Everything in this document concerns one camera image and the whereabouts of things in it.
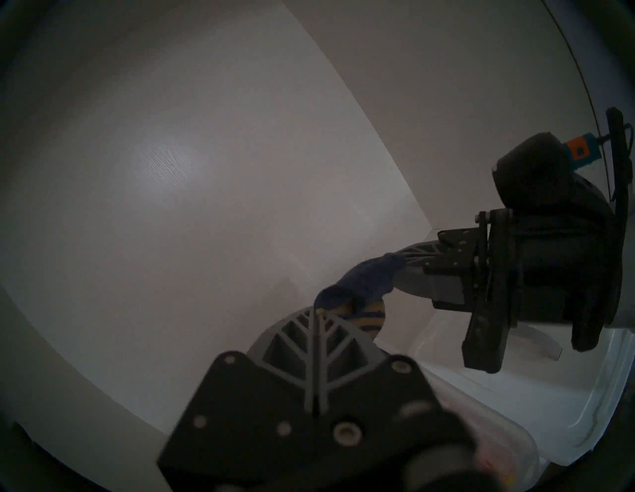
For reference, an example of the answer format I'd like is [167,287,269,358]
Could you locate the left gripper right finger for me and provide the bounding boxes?
[317,307,463,448]

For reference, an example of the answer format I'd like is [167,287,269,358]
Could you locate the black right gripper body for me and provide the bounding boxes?
[424,171,625,373]

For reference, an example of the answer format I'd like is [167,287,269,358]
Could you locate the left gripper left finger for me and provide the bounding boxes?
[159,307,318,478]

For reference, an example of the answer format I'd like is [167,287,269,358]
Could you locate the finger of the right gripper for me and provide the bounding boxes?
[393,265,468,311]
[396,240,448,264]

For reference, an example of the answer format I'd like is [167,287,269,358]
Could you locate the navy striped sock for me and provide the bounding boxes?
[315,252,415,344]

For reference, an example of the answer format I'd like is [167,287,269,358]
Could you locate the white plastic bin lid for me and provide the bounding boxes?
[392,317,635,467]

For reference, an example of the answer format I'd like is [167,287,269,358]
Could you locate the clear plastic storage bin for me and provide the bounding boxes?
[422,367,551,492]

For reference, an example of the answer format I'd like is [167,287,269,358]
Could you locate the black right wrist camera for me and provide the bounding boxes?
[491,132,602,210]

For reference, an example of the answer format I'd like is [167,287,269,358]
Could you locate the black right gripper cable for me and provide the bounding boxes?
[598,107,635,201]

